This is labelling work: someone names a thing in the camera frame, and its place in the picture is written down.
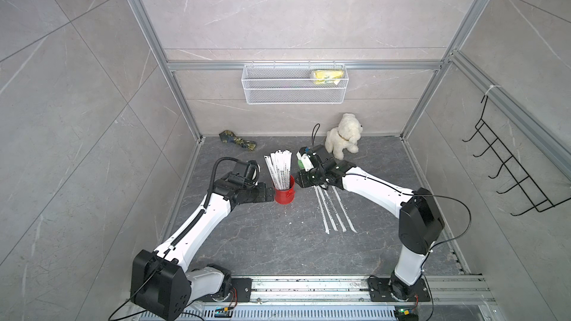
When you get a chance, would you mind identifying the black wire hook rack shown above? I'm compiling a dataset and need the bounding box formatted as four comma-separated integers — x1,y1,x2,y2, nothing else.
462,95,570,217

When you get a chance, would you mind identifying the bundle of white straws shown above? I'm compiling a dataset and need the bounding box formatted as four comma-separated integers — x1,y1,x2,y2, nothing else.
264,150,291,191

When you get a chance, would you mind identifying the red cup container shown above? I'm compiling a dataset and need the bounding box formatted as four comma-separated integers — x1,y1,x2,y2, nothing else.
274,175,295,205

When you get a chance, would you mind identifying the white plush dog toy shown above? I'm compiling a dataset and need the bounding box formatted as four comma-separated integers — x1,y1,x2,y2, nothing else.
325,113,363,160

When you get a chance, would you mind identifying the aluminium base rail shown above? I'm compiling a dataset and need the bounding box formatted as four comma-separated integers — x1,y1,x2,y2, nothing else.
232,275,496,306

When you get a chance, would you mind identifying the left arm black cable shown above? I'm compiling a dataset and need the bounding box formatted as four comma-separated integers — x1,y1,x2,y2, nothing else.
169,157,242,251

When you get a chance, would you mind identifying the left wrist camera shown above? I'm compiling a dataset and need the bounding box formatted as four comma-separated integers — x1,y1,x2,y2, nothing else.
228,160,260,187

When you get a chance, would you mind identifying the camouflage cloth piece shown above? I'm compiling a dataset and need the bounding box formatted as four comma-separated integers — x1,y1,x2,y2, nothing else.
219,130,257,151

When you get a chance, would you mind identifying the yellow sponge in basket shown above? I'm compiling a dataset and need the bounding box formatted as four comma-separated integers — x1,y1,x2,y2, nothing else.
310,70,345,86

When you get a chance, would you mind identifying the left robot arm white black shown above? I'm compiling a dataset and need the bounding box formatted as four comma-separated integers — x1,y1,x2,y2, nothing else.
129,179,275,320

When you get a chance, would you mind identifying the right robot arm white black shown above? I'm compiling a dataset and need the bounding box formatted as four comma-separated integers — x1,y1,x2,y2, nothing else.
294,145,445,301

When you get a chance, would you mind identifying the white wire mesh basket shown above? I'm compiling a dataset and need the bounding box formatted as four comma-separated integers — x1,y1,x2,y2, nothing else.
241,63,349,105

